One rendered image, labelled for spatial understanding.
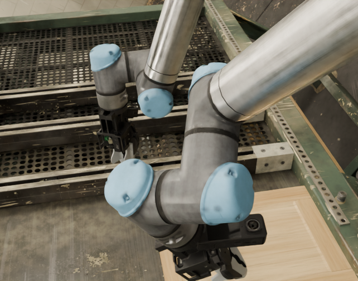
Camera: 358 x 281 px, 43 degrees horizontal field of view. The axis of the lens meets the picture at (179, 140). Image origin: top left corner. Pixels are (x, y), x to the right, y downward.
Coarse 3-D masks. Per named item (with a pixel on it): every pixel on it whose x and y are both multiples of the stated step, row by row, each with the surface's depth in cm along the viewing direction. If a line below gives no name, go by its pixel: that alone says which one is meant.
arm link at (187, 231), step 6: (180, 228) 66; (186, 228) 67; (192, 228) 68; (174, 234) 66; (180, 234) 67; (186, 234) 67; (192, 234) 68; (162, 240) 68; (168, 240) 68; (174, 240) 67; (180, 240) 68; (186, 240) 68; (168, 246) 69; (174, 246) 69
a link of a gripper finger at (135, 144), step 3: (135, 132) 124; (135, 135) 123; (132, 138) 124; (135, 138) 123; (138, 138) 124; (132, 141) 124; (135, 141) 124; (138, 141) 125; (135, 144) 125; (138, 144) 125; (135, 147) 126; (135, 150) 126; (135, 153) 127
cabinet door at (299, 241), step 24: (264, 192) 141; (288, 192) 141; (264, 216) 134; (288, 216) 134; (312, 216) 134; (288, 240) 127; (312, 240) 127; (168, 264) 121; (264, 264) 121; (288, 264) 121; (312, 264) 121; (336, 264) 121
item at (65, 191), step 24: (264, 144) 151; (288, 144) 151; (96, 168) 143; (168, 168) 142; (264, 168) 150; (288, 168) 152; (0, 192) 135; (24, 192) 137; (48, 192) 139; (72, 192) 141; (96, 192) 142
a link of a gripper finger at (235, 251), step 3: (231, 249) 80; (234, 249) 82; (237, 249) 83; (231, 252) 80; (234, 252) 81; (237, 252) 82; (231, 255) 81; (234, 255) 82; (237, 255) 82; (240, 255) 83; (237, 258) 82; (240, 258) 83; (237, 261) 82; (240, 261) 83; (243, 261) 83; (243, 264) 83
